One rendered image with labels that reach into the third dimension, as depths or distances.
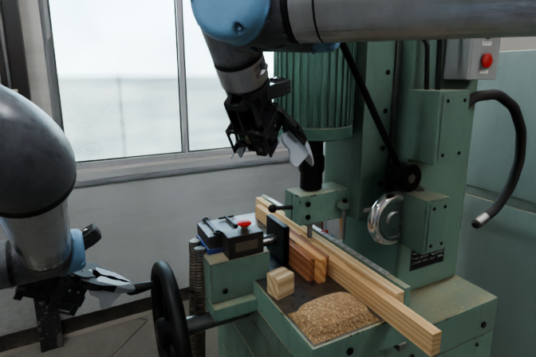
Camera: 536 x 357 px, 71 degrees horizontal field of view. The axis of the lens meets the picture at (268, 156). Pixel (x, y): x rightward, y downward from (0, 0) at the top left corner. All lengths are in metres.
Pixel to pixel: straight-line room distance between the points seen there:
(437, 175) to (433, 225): 0.16
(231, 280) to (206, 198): 1.42
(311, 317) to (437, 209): 0.35
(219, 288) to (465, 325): 0.58
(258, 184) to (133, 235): 0.77
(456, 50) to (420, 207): 0.34
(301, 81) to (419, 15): 0.48
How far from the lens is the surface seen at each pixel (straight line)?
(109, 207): 2.11
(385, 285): 0.77
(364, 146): 0.86
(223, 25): 0.33
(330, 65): 0.76
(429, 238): 0.87
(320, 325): 0.70
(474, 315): 1.08
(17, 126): 0.36
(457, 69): 0.92
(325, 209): 0.88
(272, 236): 0.90
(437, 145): 0.83
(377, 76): 0.86
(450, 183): 1.03
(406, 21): 0.32
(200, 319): 0.88
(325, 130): 0.77
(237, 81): 0.55
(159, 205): 2.15
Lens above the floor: 1.33
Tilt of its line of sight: 12 degrees down
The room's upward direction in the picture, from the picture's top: straight up
